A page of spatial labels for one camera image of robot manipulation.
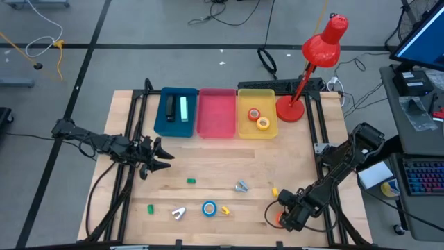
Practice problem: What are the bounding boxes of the backlit rainbow keyboard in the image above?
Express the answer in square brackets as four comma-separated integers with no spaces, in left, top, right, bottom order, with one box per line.
[403,160,444,197]

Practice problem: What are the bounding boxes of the black power strip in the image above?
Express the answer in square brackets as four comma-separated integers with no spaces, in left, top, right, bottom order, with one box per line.
[237,78,325,95]

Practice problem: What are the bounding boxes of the black floor fan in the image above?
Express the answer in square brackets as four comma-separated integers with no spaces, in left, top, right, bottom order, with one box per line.
[384,0,441,53]

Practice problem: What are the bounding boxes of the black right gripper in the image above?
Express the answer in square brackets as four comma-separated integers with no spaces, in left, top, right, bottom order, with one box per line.
[277,188,313,233]

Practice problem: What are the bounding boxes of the clear plastic bag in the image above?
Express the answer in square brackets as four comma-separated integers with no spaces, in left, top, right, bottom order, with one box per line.
[398,96,438,132]

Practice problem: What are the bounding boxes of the grey floor bar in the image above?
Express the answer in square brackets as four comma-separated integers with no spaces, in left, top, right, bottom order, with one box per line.
[0,76,35,88]

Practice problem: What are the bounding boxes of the red desk lamp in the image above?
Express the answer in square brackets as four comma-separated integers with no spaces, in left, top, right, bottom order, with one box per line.
[274,13,350,123]

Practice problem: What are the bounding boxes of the computer monitor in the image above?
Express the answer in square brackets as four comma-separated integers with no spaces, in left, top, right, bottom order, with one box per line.
[390,0,444,72]

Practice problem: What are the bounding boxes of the white box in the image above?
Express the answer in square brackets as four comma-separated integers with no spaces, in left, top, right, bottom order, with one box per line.
[357,161,395,190]

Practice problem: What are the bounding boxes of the white staple remover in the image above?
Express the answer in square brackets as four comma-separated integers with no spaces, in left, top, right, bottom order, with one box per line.
[171,206,187,221]

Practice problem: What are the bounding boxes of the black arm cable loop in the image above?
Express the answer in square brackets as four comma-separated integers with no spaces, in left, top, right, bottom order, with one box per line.
[85,160,119,239]

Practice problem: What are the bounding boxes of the yellow plastic bin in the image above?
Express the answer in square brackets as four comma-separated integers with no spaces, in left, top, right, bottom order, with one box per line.
[237,88,279,140]

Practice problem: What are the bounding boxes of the mint green stapler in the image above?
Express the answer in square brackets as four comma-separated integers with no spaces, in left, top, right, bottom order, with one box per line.
[179,96,189,123]

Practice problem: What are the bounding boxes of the white floor cable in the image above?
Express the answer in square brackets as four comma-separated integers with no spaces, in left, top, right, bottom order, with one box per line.
[25,0,65,58]

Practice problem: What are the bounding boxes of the orange cable with black plug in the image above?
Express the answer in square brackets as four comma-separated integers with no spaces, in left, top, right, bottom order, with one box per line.
[0,32,44,71]

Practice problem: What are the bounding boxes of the small black computer box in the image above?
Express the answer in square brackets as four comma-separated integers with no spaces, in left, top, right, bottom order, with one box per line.
[393,70,434,97]

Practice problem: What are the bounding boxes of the silver grey staple remover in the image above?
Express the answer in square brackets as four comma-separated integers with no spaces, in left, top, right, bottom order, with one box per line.
[234,179,250,194]

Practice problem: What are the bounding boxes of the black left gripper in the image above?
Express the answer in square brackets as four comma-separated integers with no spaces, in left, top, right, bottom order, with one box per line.
[130,135,176,181]

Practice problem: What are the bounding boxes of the coiled black cable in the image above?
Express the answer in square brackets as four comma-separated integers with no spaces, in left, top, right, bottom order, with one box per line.
[257,47,279,81]

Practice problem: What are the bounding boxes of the black stapler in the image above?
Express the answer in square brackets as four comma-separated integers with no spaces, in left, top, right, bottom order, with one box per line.
[165,94,176,123]

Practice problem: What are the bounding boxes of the grey desk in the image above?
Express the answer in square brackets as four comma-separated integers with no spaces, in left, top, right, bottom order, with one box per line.
[379,64,444,242]

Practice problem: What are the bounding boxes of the blue plastic bin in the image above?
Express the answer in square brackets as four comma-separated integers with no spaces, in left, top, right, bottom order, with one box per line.
[153,86,198,138]

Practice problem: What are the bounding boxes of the black aluminium table frame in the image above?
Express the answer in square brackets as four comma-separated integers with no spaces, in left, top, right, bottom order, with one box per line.
[83,78,374,250]

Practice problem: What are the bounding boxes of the tangled black floor cable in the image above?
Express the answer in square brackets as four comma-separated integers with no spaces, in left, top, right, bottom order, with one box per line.
[187,0,277,47]

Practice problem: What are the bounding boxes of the pink plastic bin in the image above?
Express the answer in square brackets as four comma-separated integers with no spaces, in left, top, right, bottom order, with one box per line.
[196,87,237,139]

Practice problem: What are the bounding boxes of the yellow floor cable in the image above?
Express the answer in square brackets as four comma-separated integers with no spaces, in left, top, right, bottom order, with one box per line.
[53,39,67,79]

